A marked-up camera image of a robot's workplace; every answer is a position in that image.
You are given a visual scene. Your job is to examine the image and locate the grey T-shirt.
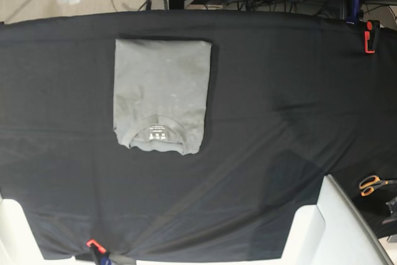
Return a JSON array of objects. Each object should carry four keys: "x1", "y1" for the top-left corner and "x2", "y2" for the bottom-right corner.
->
[{"x1": 113, "y1": 39, "x2": 212, "y2": 155}]

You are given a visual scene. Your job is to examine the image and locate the black table cloth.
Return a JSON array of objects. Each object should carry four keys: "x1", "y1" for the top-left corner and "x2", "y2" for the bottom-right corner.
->
[{"x1": 1, "y1": 11, "x2": 396, "y2": 262}]

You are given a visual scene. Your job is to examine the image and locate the orange black clamp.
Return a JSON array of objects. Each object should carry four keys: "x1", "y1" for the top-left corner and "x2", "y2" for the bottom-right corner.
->
[{"x1": 86, "y1": 239, "x2": 112, "y2": 265}]

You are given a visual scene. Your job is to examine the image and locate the red clamp on right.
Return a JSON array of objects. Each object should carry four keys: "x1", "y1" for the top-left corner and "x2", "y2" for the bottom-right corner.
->
[{"x1": 364, "y1": 20, "x2": 380, "y2": 54}]

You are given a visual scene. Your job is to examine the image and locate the blue clamp on right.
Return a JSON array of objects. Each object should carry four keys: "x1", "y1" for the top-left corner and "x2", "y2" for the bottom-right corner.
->
[{"x1": 345, "y1": 0, "x2": 364, "y2": 25}]

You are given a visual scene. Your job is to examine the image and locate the orange handled scissors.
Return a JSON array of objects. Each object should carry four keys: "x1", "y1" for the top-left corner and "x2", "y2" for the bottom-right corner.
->
[{"x1": 359, "y1": 175, "x2": 396, "y2": 197}]

